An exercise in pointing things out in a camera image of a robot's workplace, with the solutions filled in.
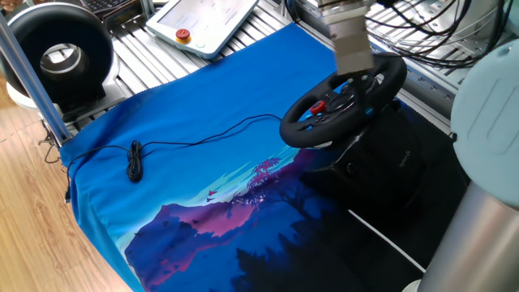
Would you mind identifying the grey gripper blue side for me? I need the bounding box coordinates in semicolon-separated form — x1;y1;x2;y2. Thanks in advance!
322;4;376;111

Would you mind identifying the black racing steering wheel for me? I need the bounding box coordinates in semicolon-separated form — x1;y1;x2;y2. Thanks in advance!
279;52;408;149

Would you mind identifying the black steering wheel base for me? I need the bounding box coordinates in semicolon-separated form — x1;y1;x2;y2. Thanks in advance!
299;99;431;214

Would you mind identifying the white teach pendant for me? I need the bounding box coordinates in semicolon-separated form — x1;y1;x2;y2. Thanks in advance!
144;0;260;61

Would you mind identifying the blue landscape print cloth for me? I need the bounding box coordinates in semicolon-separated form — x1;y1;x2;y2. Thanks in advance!
59;22;471;292

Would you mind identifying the black keyboard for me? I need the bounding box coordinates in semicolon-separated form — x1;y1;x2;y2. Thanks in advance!
75;0;131;14

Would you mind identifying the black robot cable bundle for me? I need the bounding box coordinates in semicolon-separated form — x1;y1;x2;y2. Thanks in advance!
283;0;513;69

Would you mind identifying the black usb cable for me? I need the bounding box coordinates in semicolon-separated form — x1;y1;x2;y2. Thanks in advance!
64;113;283;204

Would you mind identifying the thin black wire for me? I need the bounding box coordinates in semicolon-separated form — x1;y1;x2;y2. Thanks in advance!
38;120;62;165

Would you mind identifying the aluminium frame post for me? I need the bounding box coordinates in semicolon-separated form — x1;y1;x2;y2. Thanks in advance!
0;14;72;146

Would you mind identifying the black round ring device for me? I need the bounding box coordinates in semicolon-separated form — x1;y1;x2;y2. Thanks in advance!
0;2;122;122

